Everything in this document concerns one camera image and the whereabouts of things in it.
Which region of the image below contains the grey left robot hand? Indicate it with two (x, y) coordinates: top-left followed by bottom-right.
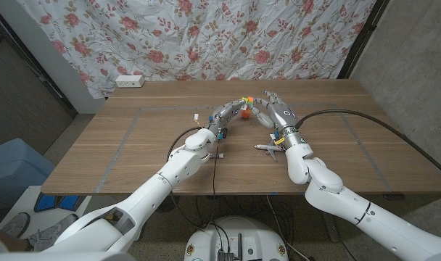
(207, 98), (251, 137)

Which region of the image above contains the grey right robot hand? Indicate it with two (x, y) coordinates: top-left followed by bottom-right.
(250, 90), (304, 149)

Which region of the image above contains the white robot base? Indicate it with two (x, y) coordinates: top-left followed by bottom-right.
(184, 216), (289, 261)

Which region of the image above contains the white toy airplane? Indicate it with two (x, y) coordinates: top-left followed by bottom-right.
(254, 133), (287, 162)

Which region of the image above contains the floral backdrop cloth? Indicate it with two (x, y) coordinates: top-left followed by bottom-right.
(17, 0), (377, 99)

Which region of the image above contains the white power strip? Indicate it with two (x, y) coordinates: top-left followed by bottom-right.
(115, 74), (146, 88)

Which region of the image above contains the black backdrop pole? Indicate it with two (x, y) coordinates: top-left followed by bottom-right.
(337, 0), (390, 80)

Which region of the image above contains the grey table leg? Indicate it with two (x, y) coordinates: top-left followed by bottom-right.
(316, 206), (341, 243)

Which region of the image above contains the black module on base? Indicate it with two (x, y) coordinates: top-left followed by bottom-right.
(216, 249), (236, 261)

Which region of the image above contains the black door track strip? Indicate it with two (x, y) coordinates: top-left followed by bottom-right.
(0, 3), (78, 119)

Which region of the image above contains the grey sneaker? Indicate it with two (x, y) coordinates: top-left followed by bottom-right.
(26, 213), (79, 251)
(0, 212), (31, 239)

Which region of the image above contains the blue plastic bin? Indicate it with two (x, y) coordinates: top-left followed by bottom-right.
(0, 137), (57, 207)

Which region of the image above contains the white robot chest edge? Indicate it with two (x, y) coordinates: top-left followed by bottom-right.
(0, 250), (136, 261)

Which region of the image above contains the person's brown leg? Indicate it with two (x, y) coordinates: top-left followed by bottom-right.
(0, 223), (29, 252)

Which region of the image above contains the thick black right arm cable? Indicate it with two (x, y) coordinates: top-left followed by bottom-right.
(294, 108), (441, 181)

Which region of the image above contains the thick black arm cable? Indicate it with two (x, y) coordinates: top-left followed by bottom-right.
(166, 125), (205, 229)
(294, 108), (441, 181)

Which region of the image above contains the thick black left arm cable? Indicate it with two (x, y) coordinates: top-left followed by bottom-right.
(166, 125), (205, 229)

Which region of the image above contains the thin black left wrist cable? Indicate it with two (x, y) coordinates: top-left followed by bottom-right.
(205, 137), (221, 233)

